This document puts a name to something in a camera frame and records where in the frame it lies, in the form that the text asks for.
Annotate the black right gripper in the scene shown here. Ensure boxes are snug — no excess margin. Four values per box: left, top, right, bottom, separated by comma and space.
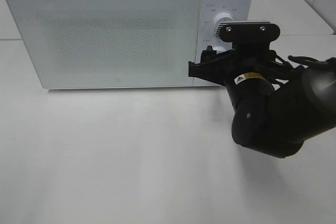
188, 42, 275, 103

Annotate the white timer knob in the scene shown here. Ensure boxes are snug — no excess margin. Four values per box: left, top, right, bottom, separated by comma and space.
213, 46, 227, 54

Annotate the white microwave door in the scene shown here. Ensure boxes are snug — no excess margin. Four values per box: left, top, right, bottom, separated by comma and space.
7, 0, 200, 89

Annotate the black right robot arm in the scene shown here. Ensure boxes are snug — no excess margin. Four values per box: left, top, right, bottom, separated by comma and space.
188, 44, 335, 158

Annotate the white upper power knob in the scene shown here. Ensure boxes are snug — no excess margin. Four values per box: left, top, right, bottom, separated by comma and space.
212, 12, 234, 37

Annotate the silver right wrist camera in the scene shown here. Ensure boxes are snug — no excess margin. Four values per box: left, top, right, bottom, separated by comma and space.
215, 21, 280, 44

